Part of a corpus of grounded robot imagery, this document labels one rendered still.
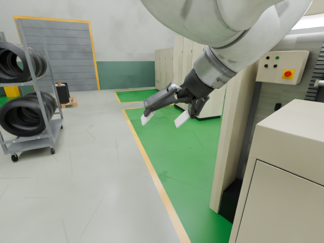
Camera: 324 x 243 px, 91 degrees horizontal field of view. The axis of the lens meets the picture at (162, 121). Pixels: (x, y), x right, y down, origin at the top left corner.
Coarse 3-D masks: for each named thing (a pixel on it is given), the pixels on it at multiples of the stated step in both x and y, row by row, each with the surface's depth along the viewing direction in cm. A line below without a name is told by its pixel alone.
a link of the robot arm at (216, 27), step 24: (144, 0) 18; (168, 0) 17; (192, 0) 17; (216, 0) 16; (240, 0) 16; (264, 0) 15; (168, 24) 21; (192, 24) 19; (216, 24) 18; (240, 24) 18
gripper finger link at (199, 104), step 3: (207, 96) 45; (198, 99) 49; (204, 99) 46; (207, 99) 46; (198, 102) 49; (201, 102) 47; (204, 102) 47; (198, 105) 49; (201, 105) 48; (195, 108) 52; (198, 108) 50; (201, 108) 49; (198, 111) 51; (195, 114) 52; (198, 114) 52
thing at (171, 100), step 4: (176, 92) 43; (172, 96) 42; (184, 96) 41; (188, 96) 41; (164, 100) 42; (168, 100) 42; (172, 100) 42; (176, 100) 41; (180, 100) 42; (184, 100) 42; (160, 104) 42; (164, 104) 42; (168, 104) 42; (152, 108) 42; (156, 108) 43
